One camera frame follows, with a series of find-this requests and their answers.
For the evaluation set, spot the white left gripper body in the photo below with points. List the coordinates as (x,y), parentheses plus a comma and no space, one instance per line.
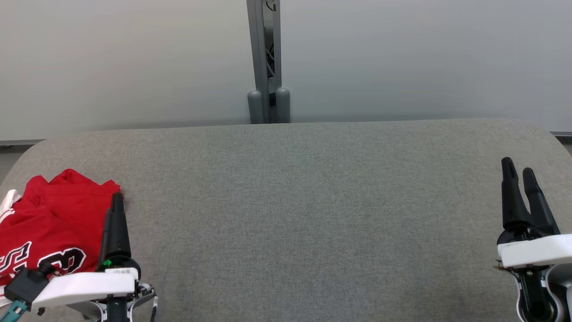
(85,286)

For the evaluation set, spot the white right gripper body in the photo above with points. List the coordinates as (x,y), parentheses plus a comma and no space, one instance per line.
(536,252)

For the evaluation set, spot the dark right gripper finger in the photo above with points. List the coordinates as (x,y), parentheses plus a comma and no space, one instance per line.
(540,210)
(513,205)

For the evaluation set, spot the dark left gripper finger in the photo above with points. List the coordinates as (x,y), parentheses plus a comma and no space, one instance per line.
(106,237)
(118,228)

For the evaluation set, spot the red basketball jersey number 23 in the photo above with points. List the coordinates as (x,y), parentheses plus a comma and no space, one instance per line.
(40,241)

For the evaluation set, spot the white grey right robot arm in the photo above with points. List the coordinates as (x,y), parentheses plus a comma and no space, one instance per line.
(536,295)

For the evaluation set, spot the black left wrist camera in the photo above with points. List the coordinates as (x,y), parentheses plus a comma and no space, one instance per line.
(27,284)

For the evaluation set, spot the grey partition base rail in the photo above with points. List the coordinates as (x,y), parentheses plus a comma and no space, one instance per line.
(562,133)
(22,142)

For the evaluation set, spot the grey rounded post foot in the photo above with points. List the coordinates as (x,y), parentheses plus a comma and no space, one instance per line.
(283,105)
(254,107)

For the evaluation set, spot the grey metal partition post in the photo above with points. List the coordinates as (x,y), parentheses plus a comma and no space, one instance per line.
(259,44)

